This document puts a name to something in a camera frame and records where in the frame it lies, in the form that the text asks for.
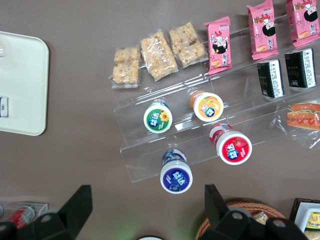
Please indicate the orange gum bottle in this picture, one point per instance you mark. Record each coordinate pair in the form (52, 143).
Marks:
(208, 107)

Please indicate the pink cartoon snack packet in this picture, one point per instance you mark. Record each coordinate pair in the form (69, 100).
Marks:
(220, 46)
(303, 21)
(263, 30)

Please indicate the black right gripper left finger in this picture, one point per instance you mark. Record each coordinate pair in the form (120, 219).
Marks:
(67, 217)

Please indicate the brown wicker basket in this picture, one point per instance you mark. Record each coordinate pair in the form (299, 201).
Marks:
(260, 207)

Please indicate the white yellow food package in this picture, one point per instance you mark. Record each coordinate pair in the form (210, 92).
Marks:
(311, 218)

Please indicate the wrapped hot dog bun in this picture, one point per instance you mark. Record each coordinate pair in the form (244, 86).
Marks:
(303, 116)

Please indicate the black white rice ball packet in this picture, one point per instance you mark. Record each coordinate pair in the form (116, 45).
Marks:
(271, 78)
(301, 67)

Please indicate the blue gum bottle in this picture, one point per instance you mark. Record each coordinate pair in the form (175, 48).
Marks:
(175, 176)

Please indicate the beige wrapped snack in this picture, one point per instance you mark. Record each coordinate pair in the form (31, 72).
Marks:
(261, 217)

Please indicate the green gum bottle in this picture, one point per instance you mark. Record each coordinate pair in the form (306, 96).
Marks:
(158, 117)

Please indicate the clear-wrapped rice crispy bar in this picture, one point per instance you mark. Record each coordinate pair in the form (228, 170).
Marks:
(186, 45)
(158, 56)
(126, 67)

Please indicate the red white bottle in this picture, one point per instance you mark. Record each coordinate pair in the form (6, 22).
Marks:
(21, 216)

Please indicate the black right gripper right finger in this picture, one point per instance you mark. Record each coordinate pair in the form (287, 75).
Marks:
(225, 222)

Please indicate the red gum bottle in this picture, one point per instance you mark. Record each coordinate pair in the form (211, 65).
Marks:
(232, 147)

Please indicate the clear acrylic tiered stand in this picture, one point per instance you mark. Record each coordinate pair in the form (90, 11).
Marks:
(260, 110)
(140, 160)

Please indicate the dark woven basket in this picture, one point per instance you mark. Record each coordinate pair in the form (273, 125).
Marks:
(295, 207)

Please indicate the cream plastic tray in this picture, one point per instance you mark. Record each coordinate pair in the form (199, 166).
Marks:
(22, 80)

